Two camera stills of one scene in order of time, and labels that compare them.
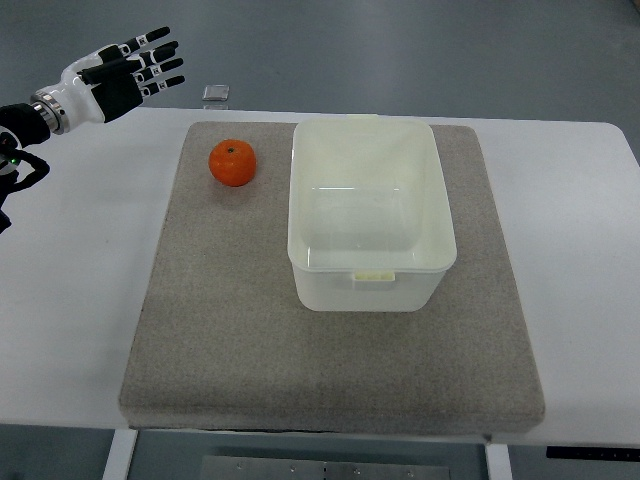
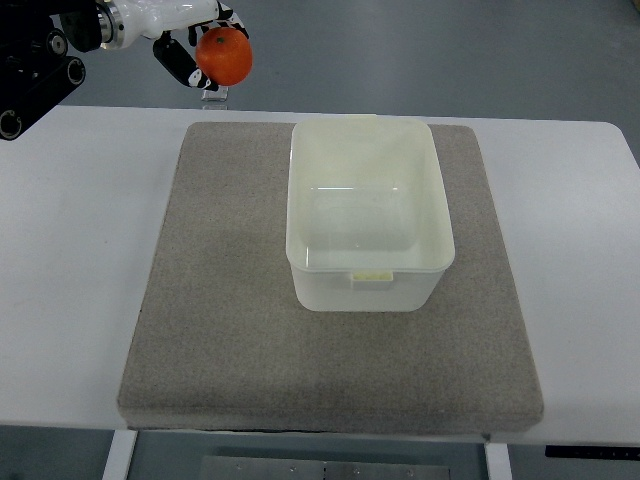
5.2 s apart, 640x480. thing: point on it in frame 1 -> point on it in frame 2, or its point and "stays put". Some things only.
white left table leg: (118, 462) stays put
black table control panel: (591, 452) stays put
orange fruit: (232, 162) -> (224, 55)
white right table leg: (498, 462) stays put
